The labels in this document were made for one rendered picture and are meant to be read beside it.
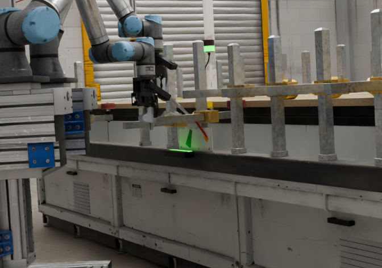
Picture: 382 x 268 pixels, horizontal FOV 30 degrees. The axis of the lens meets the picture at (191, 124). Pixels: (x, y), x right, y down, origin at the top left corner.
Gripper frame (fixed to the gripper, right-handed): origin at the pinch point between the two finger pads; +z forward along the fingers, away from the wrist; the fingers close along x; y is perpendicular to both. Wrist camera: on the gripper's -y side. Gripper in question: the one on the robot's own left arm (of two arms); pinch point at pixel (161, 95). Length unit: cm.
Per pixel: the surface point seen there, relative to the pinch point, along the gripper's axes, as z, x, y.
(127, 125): 11.9, 16.5, 6.1
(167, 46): -21.4, -7.8, 1.3
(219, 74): -10, -150, 74
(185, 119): 10.2, 11.9, -22.2
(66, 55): -62, -497, 595
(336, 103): 6, 1, -84
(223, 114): 9.4, -6.0, -28.7
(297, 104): 6, -6, -64
